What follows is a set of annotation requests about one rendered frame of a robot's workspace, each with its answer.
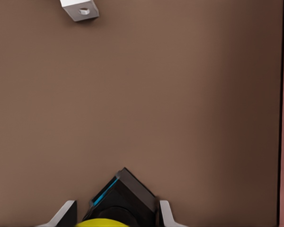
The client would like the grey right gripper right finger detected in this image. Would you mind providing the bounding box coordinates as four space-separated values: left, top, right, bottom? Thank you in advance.
158 200 187 227

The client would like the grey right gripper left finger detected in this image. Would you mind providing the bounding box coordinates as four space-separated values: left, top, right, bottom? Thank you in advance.
39 200 78 227

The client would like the yellow button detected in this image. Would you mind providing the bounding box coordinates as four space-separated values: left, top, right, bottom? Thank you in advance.
75 167 160 227

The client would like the silver frame post foot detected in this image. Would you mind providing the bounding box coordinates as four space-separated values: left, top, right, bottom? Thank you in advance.
60 0 100 23

